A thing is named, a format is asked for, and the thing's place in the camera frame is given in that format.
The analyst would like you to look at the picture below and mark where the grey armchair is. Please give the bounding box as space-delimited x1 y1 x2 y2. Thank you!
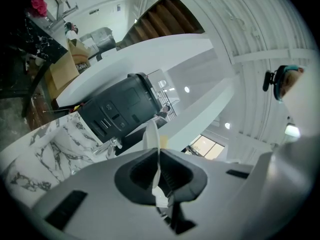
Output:
90 26 118 53

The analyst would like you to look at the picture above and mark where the black head-worn camera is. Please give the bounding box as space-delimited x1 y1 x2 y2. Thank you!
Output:
261 69 277 93

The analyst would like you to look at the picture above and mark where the person's head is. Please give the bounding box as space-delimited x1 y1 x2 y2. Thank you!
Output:
278 67 306 102

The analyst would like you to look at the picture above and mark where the lit window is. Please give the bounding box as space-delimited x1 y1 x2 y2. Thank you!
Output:
187 133 226 160

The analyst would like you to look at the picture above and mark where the pink flower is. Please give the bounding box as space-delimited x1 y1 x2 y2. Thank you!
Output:
29 0 49 19

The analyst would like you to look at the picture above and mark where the black metal railing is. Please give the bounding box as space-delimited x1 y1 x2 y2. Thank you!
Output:
156 88 178 121

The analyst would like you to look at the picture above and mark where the dark grey portable power station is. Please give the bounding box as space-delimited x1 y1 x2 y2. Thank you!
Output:
76 71 164 145

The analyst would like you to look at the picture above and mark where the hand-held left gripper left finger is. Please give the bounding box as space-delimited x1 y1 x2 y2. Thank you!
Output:
31 147 174 240

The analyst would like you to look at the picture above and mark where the wooden staircase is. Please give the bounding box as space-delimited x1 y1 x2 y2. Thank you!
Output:
116 0 206 50

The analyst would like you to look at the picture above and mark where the black marble table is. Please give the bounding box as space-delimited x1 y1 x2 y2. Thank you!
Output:
7 13 70 119

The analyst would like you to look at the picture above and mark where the brown cardboard box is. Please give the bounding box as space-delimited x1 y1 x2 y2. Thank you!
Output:
48 38 94 91

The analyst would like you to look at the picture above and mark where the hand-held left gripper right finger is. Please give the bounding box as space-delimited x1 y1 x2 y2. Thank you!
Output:
159 148 254 240

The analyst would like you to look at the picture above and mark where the clear glass item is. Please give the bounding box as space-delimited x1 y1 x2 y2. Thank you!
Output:
105 136 124 160

